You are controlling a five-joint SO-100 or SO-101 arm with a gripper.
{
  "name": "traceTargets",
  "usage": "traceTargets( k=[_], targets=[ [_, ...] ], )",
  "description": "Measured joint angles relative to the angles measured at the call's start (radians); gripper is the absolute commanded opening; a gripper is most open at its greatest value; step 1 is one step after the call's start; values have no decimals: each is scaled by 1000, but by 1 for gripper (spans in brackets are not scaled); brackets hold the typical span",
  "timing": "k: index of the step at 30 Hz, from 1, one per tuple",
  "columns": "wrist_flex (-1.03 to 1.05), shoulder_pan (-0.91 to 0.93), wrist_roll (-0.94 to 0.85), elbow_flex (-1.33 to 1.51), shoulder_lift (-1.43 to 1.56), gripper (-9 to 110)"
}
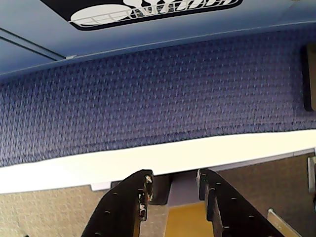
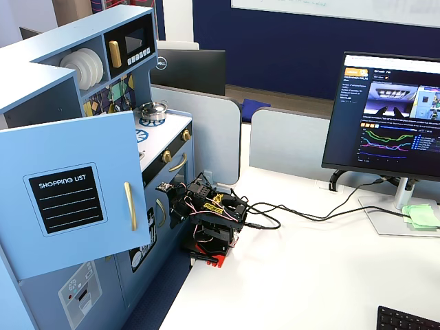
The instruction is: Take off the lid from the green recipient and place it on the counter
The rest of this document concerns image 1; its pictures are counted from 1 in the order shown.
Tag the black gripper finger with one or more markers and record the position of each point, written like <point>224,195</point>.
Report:
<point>232,209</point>
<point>118,209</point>

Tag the dark rectangular panel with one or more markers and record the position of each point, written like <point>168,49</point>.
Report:
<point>308,76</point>

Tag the blue toy kitchen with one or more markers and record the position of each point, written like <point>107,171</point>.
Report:
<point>172,27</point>

